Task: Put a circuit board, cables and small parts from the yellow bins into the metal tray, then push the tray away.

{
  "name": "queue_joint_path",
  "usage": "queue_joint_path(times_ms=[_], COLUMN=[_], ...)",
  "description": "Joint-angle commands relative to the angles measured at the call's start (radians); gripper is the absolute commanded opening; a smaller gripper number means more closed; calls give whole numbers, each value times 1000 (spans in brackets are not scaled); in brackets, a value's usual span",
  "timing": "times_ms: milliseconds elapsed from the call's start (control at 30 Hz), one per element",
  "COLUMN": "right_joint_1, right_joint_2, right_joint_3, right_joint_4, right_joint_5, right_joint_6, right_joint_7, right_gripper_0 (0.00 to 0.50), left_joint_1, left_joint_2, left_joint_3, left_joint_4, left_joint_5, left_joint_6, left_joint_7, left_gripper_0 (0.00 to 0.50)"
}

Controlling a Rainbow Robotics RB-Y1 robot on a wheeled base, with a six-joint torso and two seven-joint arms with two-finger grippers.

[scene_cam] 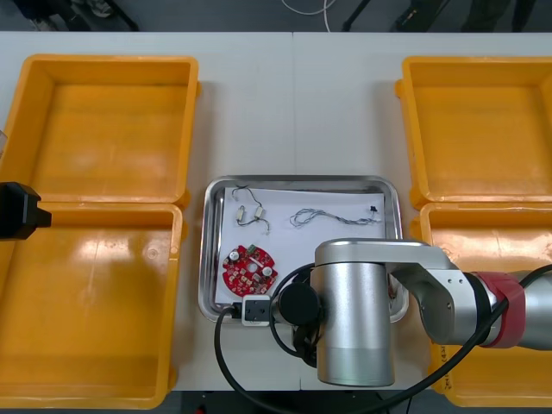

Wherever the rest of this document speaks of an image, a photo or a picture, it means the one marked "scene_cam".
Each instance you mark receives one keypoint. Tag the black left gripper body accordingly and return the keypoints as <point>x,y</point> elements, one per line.
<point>19,211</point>

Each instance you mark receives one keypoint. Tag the white sheet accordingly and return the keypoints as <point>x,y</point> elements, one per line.
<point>302,246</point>

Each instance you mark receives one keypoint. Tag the silver-grey right robot arm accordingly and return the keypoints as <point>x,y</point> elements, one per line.
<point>353,302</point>

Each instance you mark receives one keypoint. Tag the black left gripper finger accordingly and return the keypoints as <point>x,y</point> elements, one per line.
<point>45,218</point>

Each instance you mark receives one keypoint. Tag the round red circuit board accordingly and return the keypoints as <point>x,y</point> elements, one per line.
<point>250,271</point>

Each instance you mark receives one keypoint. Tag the yellow-orange plastic bin with handwriting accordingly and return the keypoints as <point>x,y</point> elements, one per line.
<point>491,241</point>

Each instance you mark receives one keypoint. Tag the steel tray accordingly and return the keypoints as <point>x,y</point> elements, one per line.
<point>207,259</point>

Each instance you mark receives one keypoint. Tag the black stand leg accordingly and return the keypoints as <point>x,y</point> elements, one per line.
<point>355,15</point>

